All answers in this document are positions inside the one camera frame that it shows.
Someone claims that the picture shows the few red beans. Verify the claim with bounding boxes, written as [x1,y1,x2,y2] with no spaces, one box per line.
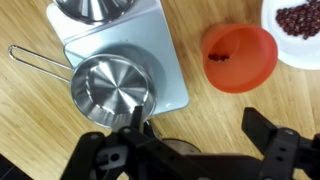
[208,53,230,63]

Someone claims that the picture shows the steel bowl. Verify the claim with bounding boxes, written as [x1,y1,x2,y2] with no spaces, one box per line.
[53,0,136,25]

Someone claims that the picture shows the pile of red beans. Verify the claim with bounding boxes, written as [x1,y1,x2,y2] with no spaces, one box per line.
[275,0,320,40]

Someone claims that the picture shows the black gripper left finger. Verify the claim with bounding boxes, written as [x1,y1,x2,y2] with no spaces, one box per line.
[61,106,214,180]

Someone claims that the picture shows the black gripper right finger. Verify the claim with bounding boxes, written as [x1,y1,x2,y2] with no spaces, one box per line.
[241,107,320,180]

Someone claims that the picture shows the white bowl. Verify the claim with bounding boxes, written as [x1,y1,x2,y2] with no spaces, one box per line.
[260,0,320,71]

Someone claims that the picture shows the steel measuring cup wire handle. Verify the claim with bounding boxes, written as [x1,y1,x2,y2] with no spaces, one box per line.
[7,44,158,129]

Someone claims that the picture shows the big orange plastic cup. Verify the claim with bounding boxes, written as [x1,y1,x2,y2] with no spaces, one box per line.
[200,22,279,94]

